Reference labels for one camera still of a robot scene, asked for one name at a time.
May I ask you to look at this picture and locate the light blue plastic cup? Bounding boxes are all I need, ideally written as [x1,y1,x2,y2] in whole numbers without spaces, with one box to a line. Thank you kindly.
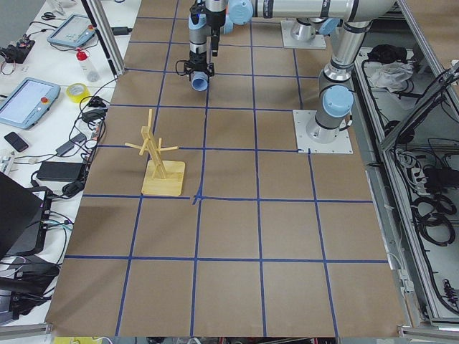
[191,71,209,92]

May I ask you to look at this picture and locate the wooden cup tree stand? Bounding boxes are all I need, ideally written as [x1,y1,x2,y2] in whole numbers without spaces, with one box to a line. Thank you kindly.
[125,109,186,196]

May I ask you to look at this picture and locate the clear bottle red cap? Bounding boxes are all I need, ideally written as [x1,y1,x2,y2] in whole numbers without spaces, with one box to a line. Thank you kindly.
[76,48,100,82]

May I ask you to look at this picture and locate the yellow tape roll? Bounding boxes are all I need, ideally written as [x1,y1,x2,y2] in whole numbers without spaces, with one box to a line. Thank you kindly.
[66,83,90,103]

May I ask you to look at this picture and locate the far teach pendant tablet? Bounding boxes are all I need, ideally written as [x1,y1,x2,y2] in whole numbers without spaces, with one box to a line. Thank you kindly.
[47,14,95,48]

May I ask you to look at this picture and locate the teach pendant tablet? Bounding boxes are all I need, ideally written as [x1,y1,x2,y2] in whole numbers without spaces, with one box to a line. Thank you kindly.
[1,77,61,129]
[47,14,95,48]

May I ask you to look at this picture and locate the black power adapter brick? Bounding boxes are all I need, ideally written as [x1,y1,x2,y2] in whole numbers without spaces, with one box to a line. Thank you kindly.
[56,140,75,157]

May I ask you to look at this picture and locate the black scissors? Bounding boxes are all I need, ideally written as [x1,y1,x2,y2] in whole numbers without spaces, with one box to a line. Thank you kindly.
[41,11,57,21]

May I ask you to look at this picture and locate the near teach pendant tablet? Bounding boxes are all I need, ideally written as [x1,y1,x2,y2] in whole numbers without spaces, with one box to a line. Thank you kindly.
[1,77,61,129]

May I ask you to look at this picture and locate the large black power brick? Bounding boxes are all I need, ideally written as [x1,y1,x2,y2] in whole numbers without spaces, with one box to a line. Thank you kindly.
[37,161,84,182]

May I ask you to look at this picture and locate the white crumpled cloth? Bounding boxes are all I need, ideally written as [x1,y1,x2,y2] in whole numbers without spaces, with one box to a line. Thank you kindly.
[369,62,414,92]

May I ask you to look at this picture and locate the black smartphone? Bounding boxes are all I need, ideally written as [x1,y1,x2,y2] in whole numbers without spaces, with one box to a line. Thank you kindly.
[4,132,29,152]

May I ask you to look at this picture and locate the black laptop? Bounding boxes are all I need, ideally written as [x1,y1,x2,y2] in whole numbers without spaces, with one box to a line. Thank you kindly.
[1,174,52,258]

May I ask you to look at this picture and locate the aluminium frame post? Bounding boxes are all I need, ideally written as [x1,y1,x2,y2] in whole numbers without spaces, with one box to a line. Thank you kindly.
[81,0,125,77]

